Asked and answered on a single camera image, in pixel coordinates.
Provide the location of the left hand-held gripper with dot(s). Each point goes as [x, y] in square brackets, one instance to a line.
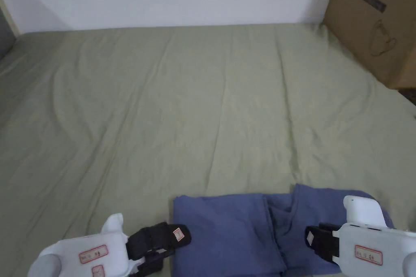
[81, 257]

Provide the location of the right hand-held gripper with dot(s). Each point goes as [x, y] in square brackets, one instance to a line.
[367, 244]

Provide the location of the dark blue garment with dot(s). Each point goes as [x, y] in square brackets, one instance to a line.
[227, 231]

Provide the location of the bed with pale green sheet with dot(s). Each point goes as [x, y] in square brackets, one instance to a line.
[195, 95]

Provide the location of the brown cardboard carton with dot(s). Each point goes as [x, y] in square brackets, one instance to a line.
[370, 20]

